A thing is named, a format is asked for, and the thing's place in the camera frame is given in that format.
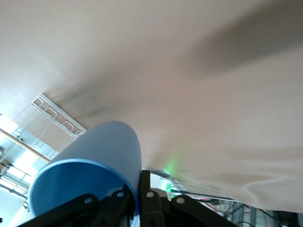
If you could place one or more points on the blue plastic cup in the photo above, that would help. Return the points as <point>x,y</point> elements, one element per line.
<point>99,146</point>

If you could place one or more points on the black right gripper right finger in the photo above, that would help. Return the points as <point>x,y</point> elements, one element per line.
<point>165,212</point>

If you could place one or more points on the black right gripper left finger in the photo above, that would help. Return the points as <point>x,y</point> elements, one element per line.
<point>71,210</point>

